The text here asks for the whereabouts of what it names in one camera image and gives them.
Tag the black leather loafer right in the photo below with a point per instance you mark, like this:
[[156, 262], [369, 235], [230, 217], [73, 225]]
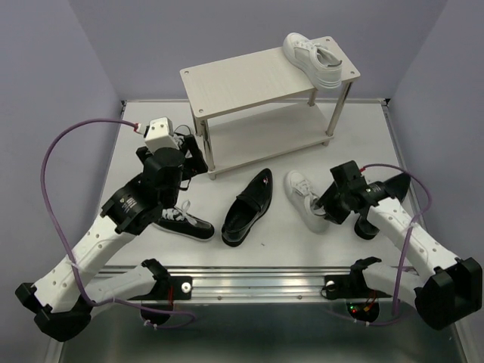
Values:
[[395, 187]]

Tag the black leather loafer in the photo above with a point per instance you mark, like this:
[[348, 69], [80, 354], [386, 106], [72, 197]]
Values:
[[395, 187], [250, 205]]

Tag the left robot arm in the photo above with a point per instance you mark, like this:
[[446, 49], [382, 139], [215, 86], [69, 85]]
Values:
[[66, 299]]

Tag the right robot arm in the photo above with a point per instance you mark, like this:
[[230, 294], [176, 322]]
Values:
[[442, 287]]

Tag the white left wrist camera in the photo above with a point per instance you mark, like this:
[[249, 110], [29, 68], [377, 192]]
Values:
[[159, 134]]

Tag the beige two-tier shoe shelf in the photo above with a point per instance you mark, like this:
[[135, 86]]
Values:
[[258, 106]]

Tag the aluminium mounting rail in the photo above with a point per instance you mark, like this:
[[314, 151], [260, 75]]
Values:
[[204, 286]]

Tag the black canvas sneaker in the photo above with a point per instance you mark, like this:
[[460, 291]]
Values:
[[178, 220], [184, 138]]

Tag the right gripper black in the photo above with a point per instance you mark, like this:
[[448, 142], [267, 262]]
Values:
[[334, 214]]

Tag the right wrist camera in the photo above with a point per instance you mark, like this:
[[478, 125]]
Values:
[[347, 176]]

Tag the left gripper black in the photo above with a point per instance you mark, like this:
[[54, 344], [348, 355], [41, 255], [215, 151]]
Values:
[[195, 164]]

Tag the black leather loafer centre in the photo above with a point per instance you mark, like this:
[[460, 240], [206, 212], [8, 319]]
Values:
[[250, 205]]

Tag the white sneaker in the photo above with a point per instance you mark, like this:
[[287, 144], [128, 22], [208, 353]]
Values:
[[301, 194], [322, 67]]

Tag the white sneaker on shelf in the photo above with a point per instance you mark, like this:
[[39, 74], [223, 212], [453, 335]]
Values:
[[322, 67]]

